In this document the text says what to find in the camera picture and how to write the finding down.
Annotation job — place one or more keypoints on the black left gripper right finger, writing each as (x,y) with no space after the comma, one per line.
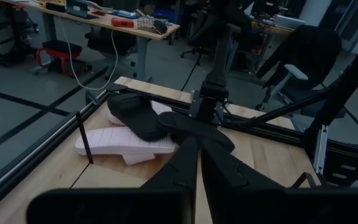
(225,174)

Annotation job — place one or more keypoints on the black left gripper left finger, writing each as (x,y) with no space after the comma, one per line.
(179,168)

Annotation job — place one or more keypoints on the black slide sandal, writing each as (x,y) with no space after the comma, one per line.
(191,124)
(135,115)

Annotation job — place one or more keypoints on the pink slide sandal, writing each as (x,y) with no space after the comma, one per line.
(113,141)
(162,107)

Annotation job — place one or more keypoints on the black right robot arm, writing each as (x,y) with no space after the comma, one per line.
(216,77)

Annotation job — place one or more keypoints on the small black clamp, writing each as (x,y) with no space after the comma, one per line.
(91,98)

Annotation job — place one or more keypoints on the black office chair grey armrest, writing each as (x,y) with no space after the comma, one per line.
(303,62)

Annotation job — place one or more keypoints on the wooden desk with equipment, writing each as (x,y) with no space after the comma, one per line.
(272,30)

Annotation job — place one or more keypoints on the red box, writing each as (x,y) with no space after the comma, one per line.
(122,22)

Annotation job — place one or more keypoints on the red and black stool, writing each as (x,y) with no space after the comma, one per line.
(59,57)

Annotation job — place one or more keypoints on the wooden desk grey legs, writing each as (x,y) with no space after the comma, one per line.
(104,22)

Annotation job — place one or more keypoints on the white box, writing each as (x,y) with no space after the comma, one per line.
(289,21)

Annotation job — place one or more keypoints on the black aluminium table frame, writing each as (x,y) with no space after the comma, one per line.
(259,128)

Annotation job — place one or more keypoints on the wooden shelf black metal frame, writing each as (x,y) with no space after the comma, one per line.
(110,179)

